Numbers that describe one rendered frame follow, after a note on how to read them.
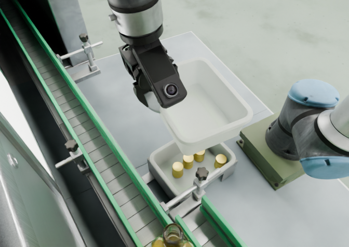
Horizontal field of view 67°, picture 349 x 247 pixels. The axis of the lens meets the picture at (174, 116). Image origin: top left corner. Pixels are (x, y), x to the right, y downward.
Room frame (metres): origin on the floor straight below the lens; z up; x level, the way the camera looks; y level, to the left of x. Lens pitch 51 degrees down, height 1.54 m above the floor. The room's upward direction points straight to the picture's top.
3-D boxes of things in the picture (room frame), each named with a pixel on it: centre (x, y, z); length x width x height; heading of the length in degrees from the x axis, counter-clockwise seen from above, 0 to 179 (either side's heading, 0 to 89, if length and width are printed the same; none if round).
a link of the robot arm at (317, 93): (0.48, -0.36, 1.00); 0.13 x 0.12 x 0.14; 178
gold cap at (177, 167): (0.40, -0.01, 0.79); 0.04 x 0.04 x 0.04
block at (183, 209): (0.25, -0.03, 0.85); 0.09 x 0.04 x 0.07; 126
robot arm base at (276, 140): (0.48, -0.37, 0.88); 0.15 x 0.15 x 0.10
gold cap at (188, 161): (0.43, -0.04, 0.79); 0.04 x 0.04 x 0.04
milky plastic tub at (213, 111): (0.40, -0.04, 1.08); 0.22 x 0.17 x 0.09; 26
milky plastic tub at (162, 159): (0.41, -0.05, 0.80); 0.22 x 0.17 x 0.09; 126
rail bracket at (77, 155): (0.34, 0.26, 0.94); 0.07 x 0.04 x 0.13; 126
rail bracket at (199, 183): (0.26, -0.04, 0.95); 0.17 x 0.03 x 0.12; 126
